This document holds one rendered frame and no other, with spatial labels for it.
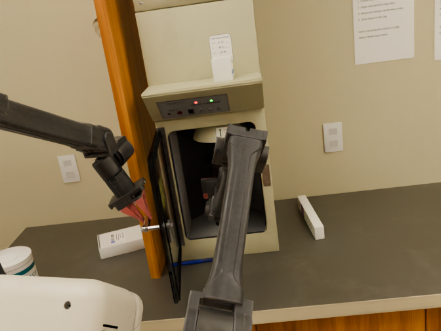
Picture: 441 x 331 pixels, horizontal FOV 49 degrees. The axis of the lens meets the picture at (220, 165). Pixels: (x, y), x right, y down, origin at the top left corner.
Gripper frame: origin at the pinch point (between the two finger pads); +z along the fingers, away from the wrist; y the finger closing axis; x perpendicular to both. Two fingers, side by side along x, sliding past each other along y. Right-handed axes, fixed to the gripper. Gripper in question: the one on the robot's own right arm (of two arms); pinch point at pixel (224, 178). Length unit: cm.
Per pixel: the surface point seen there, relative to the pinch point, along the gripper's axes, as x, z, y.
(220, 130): -18.1, -6.5, -1.2
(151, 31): -49, -9, 14
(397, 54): -27, 34, -65
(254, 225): 15.2, -4.9, -7.8
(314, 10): -46, 35, -37
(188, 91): -33.4, -20.1, 4.7
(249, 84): -33.2, -20.0, -11.5
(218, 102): -28.7, -15.8, -2.6
